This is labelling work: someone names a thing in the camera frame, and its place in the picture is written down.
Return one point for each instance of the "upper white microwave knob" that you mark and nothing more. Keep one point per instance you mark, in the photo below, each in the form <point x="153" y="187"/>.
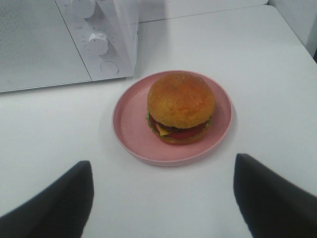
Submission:
<point x="83" y="8"/>

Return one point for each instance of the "lower white microwave knob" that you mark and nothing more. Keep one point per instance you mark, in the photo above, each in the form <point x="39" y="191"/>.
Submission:
<point x="98" y="43"/>

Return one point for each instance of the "pink round plate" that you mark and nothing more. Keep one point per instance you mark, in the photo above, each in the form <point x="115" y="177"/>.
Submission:
<point x="131" y="128"/>

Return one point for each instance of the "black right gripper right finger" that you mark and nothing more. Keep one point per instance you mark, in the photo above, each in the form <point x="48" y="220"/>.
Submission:
<point x="271" y="206"/>

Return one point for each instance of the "round door release button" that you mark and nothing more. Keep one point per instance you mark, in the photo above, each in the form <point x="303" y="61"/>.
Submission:
<point x="109" y="68"/>

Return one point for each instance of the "white microwave knob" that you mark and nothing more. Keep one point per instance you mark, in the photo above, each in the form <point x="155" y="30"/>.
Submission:
<point x="83" y="8"/>
<point x="98" y="43"/>

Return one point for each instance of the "burger with sesame bun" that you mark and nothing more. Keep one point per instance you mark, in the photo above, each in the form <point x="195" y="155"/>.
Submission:
<point x="180" y="107"/>

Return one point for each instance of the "white microwave door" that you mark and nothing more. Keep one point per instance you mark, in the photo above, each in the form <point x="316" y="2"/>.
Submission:
<point x="36" y="48"/>

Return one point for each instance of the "white microwave oven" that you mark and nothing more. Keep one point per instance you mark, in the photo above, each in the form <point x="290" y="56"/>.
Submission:
<point x="118" y="20"/>

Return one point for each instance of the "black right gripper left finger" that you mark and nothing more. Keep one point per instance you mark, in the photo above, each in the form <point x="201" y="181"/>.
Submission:
<point x="59" y="211"/>

